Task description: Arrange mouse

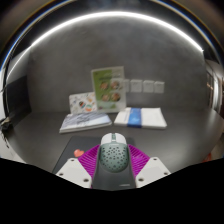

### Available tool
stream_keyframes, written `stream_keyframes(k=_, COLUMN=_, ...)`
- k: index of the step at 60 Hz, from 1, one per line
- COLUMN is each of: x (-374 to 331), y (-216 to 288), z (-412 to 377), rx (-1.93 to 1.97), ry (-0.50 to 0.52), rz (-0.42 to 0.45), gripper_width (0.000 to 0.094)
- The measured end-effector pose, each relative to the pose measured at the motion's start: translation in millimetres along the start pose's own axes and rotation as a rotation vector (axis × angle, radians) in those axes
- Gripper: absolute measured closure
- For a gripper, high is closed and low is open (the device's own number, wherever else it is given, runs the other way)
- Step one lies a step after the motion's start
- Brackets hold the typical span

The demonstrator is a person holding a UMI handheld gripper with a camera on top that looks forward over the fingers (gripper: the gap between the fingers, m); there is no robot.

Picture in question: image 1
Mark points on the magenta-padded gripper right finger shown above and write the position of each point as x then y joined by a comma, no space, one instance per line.
140,161

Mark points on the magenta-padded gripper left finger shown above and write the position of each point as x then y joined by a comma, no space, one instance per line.
88,161

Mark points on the pale green perforated computer mouse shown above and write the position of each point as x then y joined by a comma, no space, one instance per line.
114,155

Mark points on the dark grey printed mouse pad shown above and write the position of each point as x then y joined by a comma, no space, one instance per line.
80,143

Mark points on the white book with blue band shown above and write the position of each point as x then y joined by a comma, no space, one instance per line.
150,118

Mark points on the small white colourful-print card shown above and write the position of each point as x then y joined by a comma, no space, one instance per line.
81,102

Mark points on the green standing menu sheet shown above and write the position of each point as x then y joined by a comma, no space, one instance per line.
108,88

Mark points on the black-framed glass door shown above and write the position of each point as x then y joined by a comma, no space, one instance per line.
215,88

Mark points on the white ceiling light strip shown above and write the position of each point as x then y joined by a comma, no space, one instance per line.
113,14

